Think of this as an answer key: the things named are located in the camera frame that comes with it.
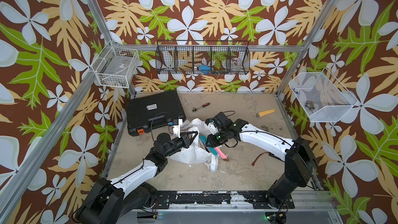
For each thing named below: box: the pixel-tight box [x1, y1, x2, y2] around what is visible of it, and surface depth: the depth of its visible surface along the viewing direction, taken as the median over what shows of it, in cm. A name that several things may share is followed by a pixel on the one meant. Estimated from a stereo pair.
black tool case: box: [126, 90, 187, 136], surface depth 100 cm
